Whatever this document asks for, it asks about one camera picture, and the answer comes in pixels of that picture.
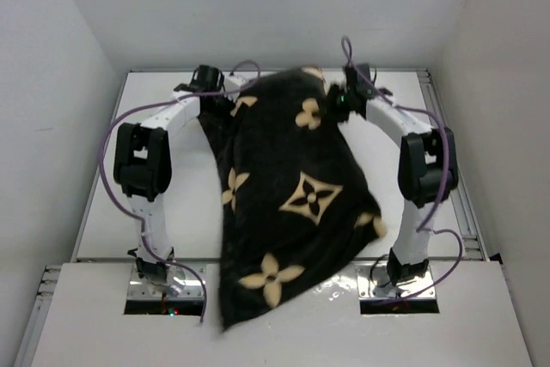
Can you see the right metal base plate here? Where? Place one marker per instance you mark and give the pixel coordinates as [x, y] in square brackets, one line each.
[373, 284]

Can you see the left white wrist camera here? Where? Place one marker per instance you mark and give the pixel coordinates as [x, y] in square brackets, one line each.
[234, 84]

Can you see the white front cover board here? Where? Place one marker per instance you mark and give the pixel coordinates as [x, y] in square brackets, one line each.
[475, 326]

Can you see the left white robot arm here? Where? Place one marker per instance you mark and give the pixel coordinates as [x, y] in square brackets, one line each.
[142, 165]

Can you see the black floral pillowcase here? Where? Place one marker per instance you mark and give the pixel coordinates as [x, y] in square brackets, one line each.
[296, 205]

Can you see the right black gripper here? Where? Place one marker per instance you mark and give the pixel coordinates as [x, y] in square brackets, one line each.
[331, 102]

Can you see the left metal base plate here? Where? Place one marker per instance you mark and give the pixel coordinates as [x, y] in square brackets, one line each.
[180, 285]

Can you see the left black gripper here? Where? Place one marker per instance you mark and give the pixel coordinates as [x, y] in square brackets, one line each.
[216, 103]

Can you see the metal base plate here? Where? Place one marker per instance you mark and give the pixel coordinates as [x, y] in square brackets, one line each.
[180, 285]
[373, 284]

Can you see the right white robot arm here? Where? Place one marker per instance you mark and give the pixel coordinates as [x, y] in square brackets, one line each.
[427, 167]

